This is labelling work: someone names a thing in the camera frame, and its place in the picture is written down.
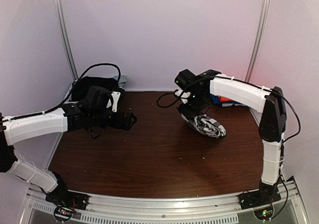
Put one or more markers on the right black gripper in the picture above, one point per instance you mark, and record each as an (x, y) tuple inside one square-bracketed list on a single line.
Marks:
[(190, 114)]

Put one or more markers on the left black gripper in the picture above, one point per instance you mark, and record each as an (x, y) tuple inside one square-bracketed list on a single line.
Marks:
[(118, 124)]

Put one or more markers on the orange t-shirt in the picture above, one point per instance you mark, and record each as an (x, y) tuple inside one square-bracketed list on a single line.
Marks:
[(225, 100)]

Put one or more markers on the black white checkered cloth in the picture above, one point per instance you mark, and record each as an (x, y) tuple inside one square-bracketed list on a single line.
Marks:
[(206, 125)]

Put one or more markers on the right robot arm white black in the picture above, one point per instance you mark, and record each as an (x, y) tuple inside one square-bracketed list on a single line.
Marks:
[(270, 104)]

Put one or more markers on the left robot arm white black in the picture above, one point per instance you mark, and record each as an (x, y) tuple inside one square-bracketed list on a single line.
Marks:
[(14, 129)]

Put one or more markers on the black garment hanging from basket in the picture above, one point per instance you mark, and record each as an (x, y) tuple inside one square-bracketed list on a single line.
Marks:
[(81, 87)]

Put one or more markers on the grey garment in basket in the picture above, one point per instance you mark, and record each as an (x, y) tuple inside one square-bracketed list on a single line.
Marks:
[(121, 80)]

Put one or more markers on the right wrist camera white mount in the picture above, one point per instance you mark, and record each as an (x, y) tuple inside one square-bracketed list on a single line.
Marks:
[(182, 95)]

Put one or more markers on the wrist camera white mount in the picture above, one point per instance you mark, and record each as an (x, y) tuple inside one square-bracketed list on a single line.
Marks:
[(182, 95), (113, 101)]

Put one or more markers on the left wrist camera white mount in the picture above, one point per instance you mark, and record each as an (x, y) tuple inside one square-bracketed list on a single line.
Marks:
[(113, 101)]

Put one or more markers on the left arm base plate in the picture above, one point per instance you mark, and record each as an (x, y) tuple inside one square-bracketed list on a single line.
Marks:
[(61, 196)]

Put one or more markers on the right aluminium frame post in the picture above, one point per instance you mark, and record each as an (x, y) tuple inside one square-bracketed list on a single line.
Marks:
[(264, 13)]

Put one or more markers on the aluminium frame post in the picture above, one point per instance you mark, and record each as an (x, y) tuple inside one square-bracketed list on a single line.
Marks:
[(264, 13), (65, 39)]

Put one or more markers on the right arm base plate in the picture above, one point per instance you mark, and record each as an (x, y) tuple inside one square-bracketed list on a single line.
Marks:
[(259, 196)]

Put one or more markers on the front aluminium rail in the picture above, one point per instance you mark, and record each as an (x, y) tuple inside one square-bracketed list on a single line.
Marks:
[(220, 209)]

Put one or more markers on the left aluminium frame post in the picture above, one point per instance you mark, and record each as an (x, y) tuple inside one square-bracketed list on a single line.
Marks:
[(65, 39)]

